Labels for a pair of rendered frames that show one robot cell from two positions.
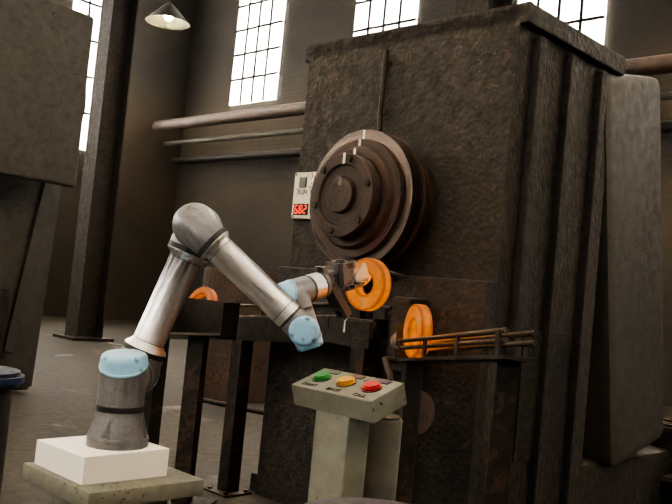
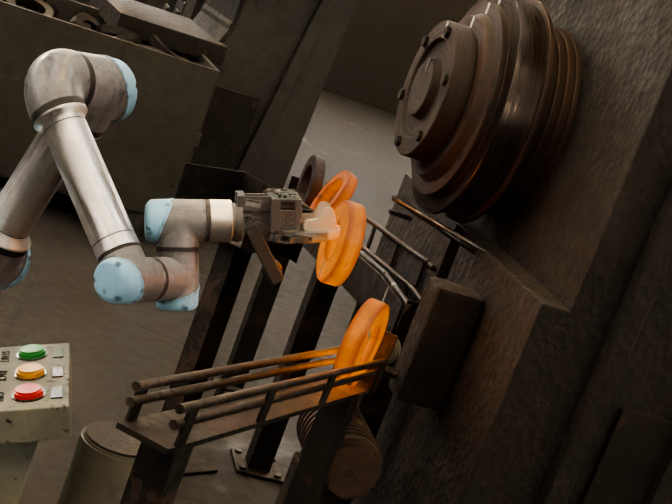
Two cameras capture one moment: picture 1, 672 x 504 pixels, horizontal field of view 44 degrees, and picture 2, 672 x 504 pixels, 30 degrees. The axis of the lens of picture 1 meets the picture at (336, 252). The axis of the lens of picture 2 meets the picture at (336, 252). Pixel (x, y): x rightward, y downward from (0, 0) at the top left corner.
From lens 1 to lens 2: 1.38 m
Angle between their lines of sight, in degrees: 33
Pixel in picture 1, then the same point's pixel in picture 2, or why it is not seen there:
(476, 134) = (645, 40)
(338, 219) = (412, 126)
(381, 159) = (488, 45)
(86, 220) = not seen: hidden behind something
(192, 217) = (36, 70)
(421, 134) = (597, 17)
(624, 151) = not seen: outside the picture
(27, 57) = not seen: outside the picture
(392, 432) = (109, 471)
